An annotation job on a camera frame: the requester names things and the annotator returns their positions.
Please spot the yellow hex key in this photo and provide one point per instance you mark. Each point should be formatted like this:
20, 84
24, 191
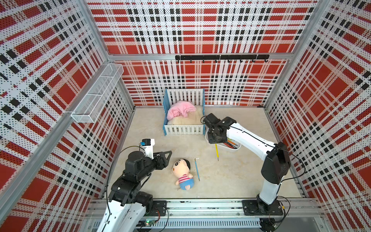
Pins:
217, 153

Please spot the pink cloth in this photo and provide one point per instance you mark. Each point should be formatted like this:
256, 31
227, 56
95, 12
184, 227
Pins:
181, 108

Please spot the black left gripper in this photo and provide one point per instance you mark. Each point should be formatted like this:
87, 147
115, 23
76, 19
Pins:
164, 162

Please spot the cartoon boy plush doll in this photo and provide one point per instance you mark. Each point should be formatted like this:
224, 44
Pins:
181, 170

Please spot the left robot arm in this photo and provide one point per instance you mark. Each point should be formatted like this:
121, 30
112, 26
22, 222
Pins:
127, 204

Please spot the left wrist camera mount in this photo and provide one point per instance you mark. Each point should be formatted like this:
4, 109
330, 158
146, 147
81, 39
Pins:
147, 145

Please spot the black hook rail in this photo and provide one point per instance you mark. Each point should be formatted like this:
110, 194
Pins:
253, 57

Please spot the white and blue toy crib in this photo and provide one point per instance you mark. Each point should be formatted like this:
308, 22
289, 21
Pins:
172, 96

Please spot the cream fluffy mattress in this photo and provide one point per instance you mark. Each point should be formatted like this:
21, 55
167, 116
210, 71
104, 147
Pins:
193, 118

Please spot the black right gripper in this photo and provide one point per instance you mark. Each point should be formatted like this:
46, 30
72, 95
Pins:
211, 139

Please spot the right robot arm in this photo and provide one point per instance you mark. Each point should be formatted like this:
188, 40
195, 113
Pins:
275, 157

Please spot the light blue hex key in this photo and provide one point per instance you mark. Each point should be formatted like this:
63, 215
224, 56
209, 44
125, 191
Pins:
197, 170

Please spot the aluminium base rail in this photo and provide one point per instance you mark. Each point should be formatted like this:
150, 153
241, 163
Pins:
287, 215

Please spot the white wire mesh basket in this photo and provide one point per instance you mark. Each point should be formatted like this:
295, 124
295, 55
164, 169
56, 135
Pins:
92, 104

